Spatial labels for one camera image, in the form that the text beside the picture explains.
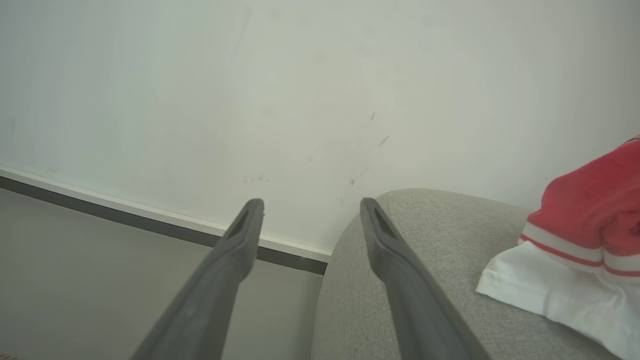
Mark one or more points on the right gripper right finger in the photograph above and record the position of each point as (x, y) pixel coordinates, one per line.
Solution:
(405, 285)

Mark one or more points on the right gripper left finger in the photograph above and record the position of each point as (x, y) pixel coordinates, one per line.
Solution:
(215, 285)

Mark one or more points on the red and white garment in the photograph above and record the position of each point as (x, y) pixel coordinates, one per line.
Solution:
(595, 225)

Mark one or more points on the grey fabric sofa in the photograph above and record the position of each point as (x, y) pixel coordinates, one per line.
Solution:
(450, 260)

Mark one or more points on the white and black baseboard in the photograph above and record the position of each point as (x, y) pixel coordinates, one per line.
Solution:
(150, 219)

